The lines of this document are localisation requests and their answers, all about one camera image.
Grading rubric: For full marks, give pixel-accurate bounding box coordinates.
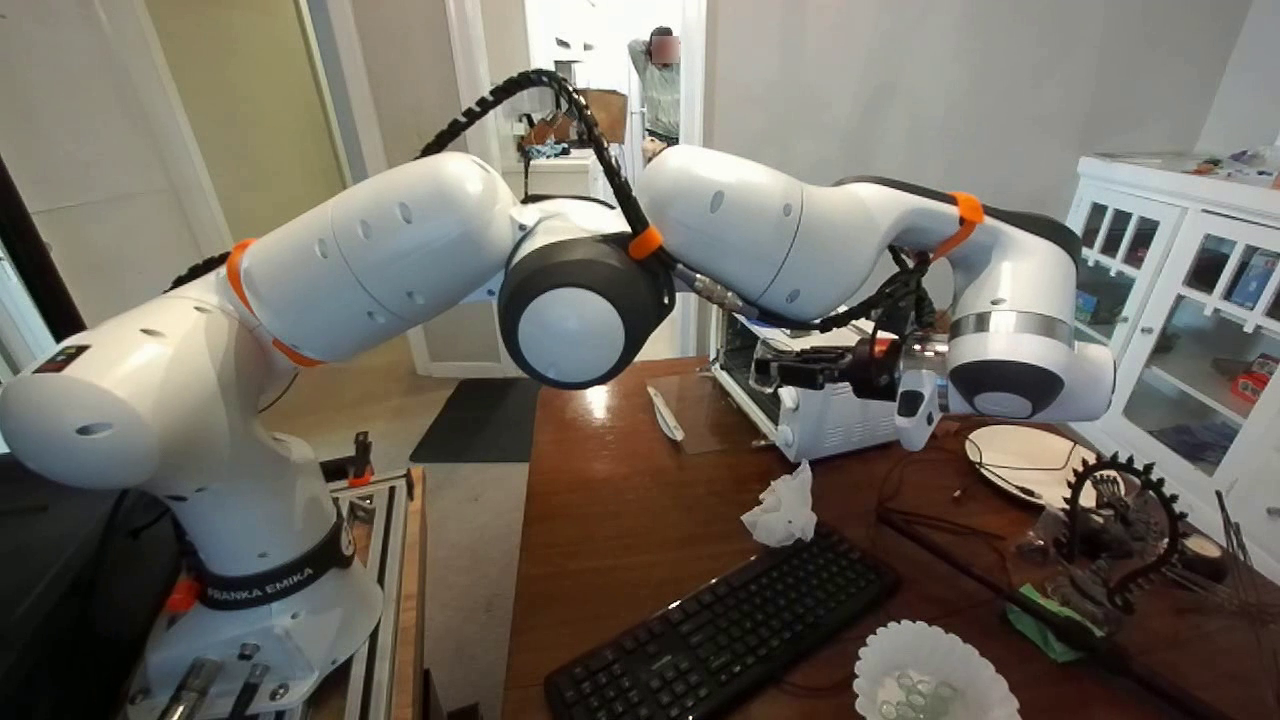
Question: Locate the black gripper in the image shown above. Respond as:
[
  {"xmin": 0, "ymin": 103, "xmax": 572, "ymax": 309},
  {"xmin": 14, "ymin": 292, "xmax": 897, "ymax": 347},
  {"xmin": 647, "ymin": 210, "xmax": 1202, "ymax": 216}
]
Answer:
[{"xmin": 762, "ymin": 327, "xmax": 923, "ymax": 403}]

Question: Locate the white toaster oven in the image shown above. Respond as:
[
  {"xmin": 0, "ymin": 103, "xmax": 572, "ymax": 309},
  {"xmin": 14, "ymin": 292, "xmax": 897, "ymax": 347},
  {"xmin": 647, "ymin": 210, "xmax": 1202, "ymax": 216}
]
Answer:
[{"xmin": 712, "ymin": 318, "xmax": 913, "ymax": 470}]

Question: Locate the crumpled white tissue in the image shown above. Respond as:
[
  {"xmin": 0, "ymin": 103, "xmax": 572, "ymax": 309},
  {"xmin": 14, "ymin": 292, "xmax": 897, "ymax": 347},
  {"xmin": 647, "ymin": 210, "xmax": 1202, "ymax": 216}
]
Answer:
[{"xmin": 741, "ymin": 460, "xmax": 825, "ymax": 554}]

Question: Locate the white plate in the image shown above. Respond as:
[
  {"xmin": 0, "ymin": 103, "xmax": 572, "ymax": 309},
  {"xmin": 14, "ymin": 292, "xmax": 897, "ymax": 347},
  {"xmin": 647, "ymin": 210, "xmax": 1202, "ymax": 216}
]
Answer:
[{"xmin": 959, "ymin": 421, "xmax": 1104, "ymax": 517}]

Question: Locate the black gear-shaped ornament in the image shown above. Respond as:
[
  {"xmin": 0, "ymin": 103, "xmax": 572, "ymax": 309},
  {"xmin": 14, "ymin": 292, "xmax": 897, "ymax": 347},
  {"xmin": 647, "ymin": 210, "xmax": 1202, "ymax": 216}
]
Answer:
[{"xmin": 1057, "ymin": 454, "xmax": 1190, "ymax": 610}]

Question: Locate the black computer keyboard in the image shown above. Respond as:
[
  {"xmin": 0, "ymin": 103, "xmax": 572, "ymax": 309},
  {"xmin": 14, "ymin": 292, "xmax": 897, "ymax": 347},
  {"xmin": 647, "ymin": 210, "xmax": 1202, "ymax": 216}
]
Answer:
[{"xmin": 541, "ymin": 532, "xmax": 898, "ymax": 720}]

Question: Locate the white fluted coffee filter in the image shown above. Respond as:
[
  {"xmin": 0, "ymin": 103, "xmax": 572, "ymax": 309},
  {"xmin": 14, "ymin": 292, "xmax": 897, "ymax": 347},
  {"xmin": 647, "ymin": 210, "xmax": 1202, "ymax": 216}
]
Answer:
[{"xmin": 853, "ymin": 617, "xmax": 1024, "ymax": 720}]

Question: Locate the green flat item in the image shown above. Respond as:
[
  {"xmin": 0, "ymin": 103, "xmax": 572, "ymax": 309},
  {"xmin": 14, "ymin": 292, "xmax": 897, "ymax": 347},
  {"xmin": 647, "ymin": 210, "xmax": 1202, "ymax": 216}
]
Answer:
[{"xmin": 1003, "ymin": 563, "xmax": 1121, "ymax": 668}]

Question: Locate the person in red cap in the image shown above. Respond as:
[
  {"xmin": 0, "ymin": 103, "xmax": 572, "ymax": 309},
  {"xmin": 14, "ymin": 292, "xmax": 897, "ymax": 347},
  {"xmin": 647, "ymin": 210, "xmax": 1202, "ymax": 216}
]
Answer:
[{"xmin": 626, "ymin": 20, "xmax": 686, "ymax": 153}]

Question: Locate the white glass-door cabinet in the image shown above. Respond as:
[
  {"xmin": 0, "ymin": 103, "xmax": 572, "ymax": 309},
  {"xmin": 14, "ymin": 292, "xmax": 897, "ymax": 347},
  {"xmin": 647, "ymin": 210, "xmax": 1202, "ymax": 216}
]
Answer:
[{"xmin": 1059, "ymin": 153, "xmax": 1280, "ymax": 584}]

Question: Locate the white kitchen counter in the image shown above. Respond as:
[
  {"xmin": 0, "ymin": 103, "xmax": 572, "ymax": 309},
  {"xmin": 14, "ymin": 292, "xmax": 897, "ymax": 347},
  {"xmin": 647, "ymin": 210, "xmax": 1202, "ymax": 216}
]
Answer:
[{"xmin": 516, "ymin": 90, "xmax": 632, "ymax": 203}]

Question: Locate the black floor mat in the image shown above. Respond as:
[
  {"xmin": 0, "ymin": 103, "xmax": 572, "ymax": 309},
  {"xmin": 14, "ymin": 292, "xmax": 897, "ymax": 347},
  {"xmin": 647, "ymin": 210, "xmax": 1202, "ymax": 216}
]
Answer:
[{"xmin": 407, "ymin": 378, "xmax": 543, "ymax": 470}]

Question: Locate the small round brown item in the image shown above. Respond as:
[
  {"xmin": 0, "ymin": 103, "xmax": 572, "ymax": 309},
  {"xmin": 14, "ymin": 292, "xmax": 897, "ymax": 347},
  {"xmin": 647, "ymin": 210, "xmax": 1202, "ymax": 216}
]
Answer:
[{"xmin": 1177, "ymin": 532, "xmax": 1237, "ymax": 580}]

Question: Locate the black orange clamp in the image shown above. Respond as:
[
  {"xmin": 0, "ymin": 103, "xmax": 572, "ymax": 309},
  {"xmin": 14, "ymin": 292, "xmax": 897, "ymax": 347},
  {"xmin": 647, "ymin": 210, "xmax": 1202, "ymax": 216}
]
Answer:
[{"xmin": 343, "ymin": 430, "xmax": 378, "ymax": 492}]

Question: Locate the glass oven door white handle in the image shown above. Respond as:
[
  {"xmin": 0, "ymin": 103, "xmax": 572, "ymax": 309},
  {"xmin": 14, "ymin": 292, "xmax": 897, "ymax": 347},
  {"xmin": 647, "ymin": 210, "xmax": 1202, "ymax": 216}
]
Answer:
[{"xmin": 643, "ymin": 378, "xmax": 782, "ymax": 460}]

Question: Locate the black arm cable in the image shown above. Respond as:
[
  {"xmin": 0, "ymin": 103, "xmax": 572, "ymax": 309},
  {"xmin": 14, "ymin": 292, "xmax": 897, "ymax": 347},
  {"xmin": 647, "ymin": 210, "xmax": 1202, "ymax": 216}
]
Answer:
[{"xmin": 417, "ymin": 64, "xmax": 659, "ymax": 256}]

